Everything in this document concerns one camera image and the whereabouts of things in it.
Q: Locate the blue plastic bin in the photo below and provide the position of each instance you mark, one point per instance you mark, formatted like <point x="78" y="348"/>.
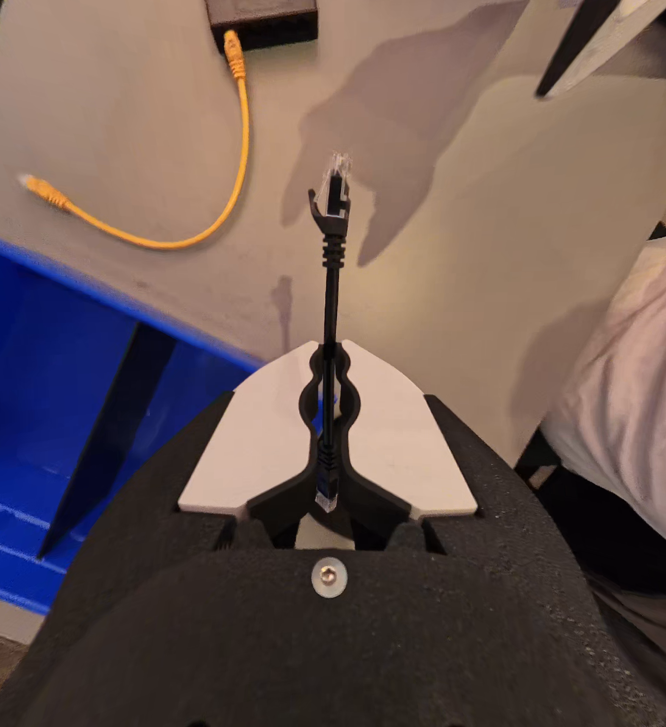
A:
<point x="38" y="398"/>

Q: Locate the black network switch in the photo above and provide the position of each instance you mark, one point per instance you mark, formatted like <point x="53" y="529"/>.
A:
<point x="265" y="21"/>

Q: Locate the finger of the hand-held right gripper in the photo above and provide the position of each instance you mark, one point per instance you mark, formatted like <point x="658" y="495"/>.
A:
<point x="617" y="28"/>

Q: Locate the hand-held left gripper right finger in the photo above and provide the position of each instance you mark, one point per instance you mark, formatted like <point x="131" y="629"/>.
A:
<point x="407" y="443"/>

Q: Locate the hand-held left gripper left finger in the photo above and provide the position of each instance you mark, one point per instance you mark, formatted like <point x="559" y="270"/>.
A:
<point x="253" y="443"/>

